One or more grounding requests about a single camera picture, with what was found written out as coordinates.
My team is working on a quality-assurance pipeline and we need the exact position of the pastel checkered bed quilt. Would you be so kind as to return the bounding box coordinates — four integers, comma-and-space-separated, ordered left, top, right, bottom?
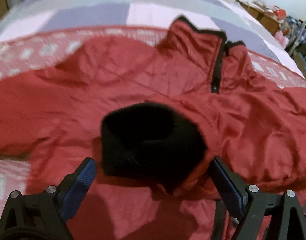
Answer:
0, 0, 300, 73

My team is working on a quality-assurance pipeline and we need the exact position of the wooden nightstand dresser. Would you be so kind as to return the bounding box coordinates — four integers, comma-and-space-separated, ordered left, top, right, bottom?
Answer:
239, 2, 280, 36

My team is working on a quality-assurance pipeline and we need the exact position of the red and black puffer jacket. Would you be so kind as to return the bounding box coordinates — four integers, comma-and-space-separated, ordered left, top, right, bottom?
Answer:
0, 16, 306, 239

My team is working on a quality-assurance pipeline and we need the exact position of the red white checkered mat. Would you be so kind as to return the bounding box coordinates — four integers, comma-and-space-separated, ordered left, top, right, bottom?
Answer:
0, 26, 306, 240

